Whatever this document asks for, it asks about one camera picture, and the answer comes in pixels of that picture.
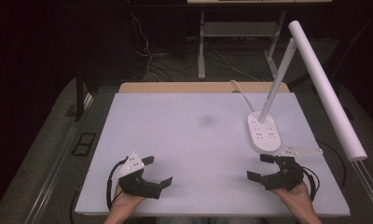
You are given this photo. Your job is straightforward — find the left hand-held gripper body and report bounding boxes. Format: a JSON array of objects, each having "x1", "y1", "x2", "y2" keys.
[{"x1": 117, "y1": 151, "x2": 162, "y2": 200}]

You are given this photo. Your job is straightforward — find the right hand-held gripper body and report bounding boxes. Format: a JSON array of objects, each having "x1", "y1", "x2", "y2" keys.
[{"x1": 261, "y1": 144, "x2": 325, "y2": 192}]

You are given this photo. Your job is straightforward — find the person's right hand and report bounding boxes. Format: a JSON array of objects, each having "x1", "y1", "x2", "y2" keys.
[{"x1": 271, "y1": 181, "x2": 313, "y2": 217}]

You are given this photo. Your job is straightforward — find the person's left hand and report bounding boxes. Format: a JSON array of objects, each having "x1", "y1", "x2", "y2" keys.
[{"x1": 108, "y1": 184, "x2": 147, "y2": 217}]

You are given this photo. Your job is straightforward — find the white table mat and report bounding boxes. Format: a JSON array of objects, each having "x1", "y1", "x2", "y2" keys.
[{"x1": 75, "y1": 91, "x2": 352, "y2": 217}]

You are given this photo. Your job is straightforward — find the white desk lamp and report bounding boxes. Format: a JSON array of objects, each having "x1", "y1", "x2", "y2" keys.
[{"x1": 246, "y1": 20, "x2": 368, "y2": 162}]

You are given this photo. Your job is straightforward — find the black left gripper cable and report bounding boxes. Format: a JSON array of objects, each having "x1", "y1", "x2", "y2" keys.
[{"x1": 105, "y1": 156, "x2": 129, "y2": 212}]

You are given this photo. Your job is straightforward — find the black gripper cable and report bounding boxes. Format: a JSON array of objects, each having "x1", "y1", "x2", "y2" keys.
[
  {"x1": 301, "y1": 165, "x2": 321, "y2": 203},
  {"x1": 105, "y1": 156, "x2": 129, "y2": 212}
]

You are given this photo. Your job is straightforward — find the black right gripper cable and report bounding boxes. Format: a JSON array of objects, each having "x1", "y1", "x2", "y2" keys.
[{"x1": 301, "y1": 165, "x2": 321, "y2": 203}]

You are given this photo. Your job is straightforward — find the thin black cable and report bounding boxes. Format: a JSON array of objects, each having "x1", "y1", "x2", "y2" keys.
[
  {"x1": 69, "y1": 182, "x2": 84, "y2": 224},
  {"x1": 317, "y1": 140, "x2": 348, "y2": 189}
]

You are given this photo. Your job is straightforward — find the black floor frame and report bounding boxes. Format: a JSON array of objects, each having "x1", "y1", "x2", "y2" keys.
[{"x1": 70, "y1": 132, "x2": 98, "y2": 157}]

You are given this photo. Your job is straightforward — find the white lamp cable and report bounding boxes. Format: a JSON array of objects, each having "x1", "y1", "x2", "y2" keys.
[{"x1": 229, "y1": 79, "x2": 256, "y2": 113}]

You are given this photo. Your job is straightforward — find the metal floor rail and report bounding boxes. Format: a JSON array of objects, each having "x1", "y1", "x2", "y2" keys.
[
  {"x1": 24, "y1": 92, "x2": 95, "y2": 224},
  {"x1": 350, "y1": 160, "x2": 373, "y2": 220}
]

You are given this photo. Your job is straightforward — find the black upright post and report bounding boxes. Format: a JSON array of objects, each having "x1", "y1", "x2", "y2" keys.
[{"x1": 75, "y1": 69, "x2": 85, "y2": 121}]

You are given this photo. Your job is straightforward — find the white floor cable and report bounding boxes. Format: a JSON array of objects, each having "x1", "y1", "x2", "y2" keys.
[{"x1": 212, "y1": 49, "x2": 261, "y2": 83}]

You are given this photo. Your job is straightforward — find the white hanging cable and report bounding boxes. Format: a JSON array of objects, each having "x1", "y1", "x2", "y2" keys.
[{"x1": 125, "y1": 0, "x2": 155, "y2": 79}]

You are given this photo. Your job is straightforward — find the grey metal desk frame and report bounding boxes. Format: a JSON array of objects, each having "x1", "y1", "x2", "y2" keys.
[{"x1": 198, "y1": 9, "x2": 287, "y2": 81}]

